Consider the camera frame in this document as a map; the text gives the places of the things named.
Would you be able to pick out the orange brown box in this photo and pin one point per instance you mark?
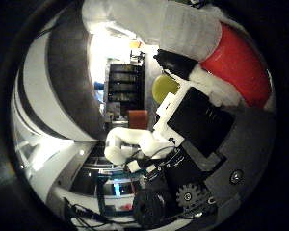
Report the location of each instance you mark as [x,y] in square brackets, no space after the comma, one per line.
[138,118]

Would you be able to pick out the yellow-green plastic chair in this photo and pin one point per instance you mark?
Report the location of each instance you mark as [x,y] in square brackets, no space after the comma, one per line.
[162,88]

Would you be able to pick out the black open shelf unit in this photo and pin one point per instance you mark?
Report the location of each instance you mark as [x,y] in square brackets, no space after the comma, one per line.
[125,86]

